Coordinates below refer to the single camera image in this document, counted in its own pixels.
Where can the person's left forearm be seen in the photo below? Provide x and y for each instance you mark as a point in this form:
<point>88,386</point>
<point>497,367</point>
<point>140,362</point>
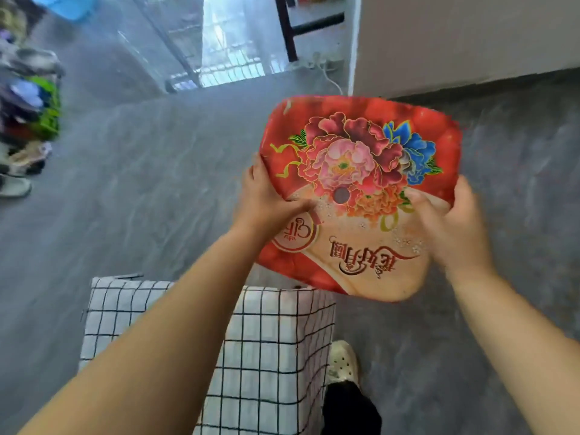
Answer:
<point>149,357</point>

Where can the dark wooden chair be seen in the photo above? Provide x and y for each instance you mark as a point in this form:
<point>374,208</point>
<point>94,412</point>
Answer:
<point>285,27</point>

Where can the red plastic stool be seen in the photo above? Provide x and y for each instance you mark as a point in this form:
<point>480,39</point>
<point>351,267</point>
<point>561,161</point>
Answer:
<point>362,154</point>

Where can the person's right forearm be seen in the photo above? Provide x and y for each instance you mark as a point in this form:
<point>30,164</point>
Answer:
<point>521,357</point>

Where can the black white checked tablecloth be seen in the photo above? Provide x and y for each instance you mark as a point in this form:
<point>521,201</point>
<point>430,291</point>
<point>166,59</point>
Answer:
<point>272,357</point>

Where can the blue plastic basin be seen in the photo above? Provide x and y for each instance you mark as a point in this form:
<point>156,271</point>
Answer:
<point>68,4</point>

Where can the person's left hand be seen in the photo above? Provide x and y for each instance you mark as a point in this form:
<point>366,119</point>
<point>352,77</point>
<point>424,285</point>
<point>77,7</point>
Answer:
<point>260,208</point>

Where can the person's black trousers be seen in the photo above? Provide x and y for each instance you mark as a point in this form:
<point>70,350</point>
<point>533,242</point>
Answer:
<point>349,409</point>

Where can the person's right cream shoe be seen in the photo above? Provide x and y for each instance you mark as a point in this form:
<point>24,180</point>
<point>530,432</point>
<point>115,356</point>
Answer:
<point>342,360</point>

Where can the person's right hand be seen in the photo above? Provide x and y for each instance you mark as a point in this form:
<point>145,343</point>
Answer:
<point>457,235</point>

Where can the pile of mixed clothes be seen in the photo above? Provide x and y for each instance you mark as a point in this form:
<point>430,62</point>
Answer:
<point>27,108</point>

